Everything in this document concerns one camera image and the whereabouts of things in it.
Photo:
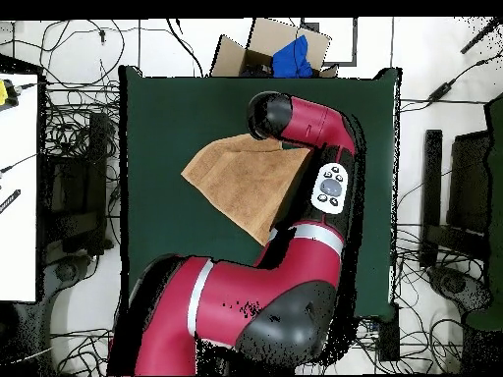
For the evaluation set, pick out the white side table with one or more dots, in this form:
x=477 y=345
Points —
x=17 y=196

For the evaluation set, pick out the open cardboard box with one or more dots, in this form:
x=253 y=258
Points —
x=267 y=35

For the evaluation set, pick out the black rod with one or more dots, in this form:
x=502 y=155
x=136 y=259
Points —
x=479 y=37

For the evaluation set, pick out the tan terry towel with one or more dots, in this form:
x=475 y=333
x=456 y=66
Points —
x=243 y=180

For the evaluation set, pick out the black marked strip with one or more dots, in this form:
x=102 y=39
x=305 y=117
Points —
x=10 y=201

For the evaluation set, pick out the black equipment rack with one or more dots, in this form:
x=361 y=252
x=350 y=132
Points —
x=78 y=188

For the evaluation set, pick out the blue garment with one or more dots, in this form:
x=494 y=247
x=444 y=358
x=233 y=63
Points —
x=290 y=59

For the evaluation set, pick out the black power adapter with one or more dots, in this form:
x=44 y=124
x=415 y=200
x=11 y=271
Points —
x=440 y=91

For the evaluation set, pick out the dark green table cloth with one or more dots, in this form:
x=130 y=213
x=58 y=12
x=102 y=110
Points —
x=165 y=137

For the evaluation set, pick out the yellow object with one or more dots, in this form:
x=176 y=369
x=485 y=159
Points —
x=2 y=92

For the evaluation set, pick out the black equipment box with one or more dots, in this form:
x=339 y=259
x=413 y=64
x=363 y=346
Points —
x=469 y=184

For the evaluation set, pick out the black chair base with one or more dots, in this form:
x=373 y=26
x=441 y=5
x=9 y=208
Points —
x=456 y=284

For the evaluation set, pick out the green cloth on side table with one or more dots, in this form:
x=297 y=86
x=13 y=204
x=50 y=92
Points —
x=497 y=196

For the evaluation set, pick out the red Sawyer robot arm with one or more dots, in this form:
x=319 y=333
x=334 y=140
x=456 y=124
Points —
x=314 y=121

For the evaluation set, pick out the grey rectangular frame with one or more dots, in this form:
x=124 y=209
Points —
x=355 y=39

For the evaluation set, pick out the black block under table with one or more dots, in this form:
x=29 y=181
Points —
x=389 y=337

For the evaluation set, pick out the black upright post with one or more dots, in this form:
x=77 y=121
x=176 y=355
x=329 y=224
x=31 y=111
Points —
x=431 y=188

